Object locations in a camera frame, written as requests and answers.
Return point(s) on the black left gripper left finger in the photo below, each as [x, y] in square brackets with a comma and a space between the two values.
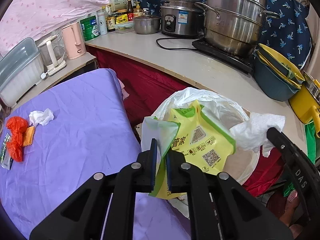
[102, 207]

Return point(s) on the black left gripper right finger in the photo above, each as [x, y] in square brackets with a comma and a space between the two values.
[219, 207]

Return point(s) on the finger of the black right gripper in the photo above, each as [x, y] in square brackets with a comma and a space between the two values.
[280, 141]

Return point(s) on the white paper towel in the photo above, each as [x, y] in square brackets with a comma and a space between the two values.
[252, 134]

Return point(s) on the yellow green snack bag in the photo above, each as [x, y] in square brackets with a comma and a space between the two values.
[204, 142]

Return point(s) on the small orange foam piece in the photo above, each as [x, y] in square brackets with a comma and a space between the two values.
[28, 136]

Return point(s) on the small green white carton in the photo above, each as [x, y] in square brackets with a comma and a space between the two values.
[6, 159]

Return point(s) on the white tissue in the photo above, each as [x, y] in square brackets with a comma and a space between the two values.
[41, 117]

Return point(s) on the red plastic bag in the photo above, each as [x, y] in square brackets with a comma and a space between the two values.
[17, 126]

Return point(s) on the white lined trash bin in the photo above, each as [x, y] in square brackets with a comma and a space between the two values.
[218, 108]

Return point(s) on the green plastic bag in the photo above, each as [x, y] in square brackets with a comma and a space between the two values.
[312, 142]

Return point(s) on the yellow enamel pot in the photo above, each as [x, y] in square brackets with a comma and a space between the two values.
[305, 103]

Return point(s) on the stacked teal yellow bowls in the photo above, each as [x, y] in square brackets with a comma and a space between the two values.
[278, 78]

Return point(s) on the purple tablecloth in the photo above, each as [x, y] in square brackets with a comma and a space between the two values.
[90, 133]

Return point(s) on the black induction cooktop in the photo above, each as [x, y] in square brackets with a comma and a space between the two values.
[236, 62]

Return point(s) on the red cabinet curtain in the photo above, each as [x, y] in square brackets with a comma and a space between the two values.
[149, 87]

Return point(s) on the large steel steamer pot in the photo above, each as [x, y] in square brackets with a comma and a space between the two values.
[235, 26]

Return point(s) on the steel rice cooker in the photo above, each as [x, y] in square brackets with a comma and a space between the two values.
[181, 18]

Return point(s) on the white glass kettle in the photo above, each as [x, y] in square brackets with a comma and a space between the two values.
[53, 54]

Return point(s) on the lidded white dish rack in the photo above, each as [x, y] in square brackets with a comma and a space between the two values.
[21, 69]

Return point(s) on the pink electric kettle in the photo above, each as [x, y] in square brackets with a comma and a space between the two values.
[73, 40]

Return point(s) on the small steel pot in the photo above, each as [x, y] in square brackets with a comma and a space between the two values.
[146, 24]

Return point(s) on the white bottle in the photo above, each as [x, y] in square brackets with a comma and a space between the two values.
[102, 21]

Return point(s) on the green canister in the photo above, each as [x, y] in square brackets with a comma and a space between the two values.
[89, 27]

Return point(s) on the dark soy sauce bottle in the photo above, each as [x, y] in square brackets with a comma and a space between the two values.
[110, 19]

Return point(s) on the white box on counter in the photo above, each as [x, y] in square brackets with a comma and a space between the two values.
[118, 4]

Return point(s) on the pink dotted curtain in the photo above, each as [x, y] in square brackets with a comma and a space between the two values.
[37, 18]

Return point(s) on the blue patterned wall cloth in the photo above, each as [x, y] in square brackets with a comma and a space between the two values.
[288, 35]

